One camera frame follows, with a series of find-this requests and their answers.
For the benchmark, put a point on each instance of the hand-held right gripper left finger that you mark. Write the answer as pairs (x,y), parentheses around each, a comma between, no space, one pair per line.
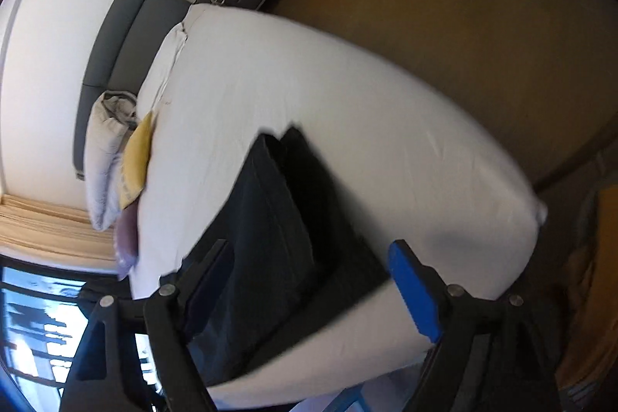
(208,281)

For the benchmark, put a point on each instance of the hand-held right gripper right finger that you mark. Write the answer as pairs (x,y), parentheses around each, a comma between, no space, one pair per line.
(416,291)

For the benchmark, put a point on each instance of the black pants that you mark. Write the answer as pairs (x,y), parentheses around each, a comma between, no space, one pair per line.
(289,223)

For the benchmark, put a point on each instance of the purple pillow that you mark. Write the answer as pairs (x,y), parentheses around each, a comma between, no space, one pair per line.
(126,233)

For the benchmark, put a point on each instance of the yellow pillow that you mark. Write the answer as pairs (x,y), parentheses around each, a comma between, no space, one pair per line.
(135,156)

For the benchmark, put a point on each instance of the grey folded pillow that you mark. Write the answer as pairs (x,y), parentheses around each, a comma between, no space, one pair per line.
(101,161)

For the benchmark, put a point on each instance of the beige curtain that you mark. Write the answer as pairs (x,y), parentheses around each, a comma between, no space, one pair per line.
(48,228)

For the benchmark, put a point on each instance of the orange brown cloth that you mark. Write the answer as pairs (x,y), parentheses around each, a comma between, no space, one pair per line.
(586,296)

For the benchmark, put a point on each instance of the window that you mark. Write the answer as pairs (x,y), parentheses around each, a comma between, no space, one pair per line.
(29,320)

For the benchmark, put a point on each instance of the white bed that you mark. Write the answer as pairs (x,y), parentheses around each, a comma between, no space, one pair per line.
(338,93)

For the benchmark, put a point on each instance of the white flat pillow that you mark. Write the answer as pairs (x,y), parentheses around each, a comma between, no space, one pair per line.
(160,67)

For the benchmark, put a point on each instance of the grey padded headboard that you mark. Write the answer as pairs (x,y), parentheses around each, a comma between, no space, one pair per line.
(120,30)

